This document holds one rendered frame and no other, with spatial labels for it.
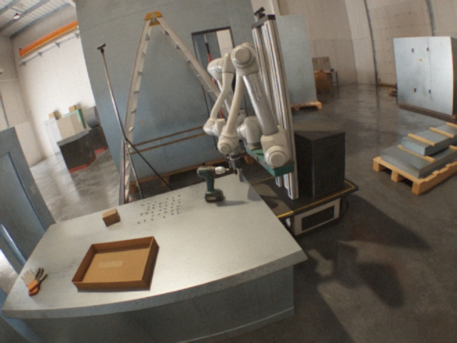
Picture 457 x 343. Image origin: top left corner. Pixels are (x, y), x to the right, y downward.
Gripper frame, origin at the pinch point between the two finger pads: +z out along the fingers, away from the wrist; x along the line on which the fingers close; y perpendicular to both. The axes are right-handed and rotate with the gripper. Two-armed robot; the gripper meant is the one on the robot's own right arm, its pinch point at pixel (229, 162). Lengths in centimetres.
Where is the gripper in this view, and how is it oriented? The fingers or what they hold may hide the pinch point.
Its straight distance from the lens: 195.8
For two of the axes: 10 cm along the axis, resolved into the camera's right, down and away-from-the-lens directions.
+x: -2.4, -3.5, 9.1
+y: 9.5, -2.7, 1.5
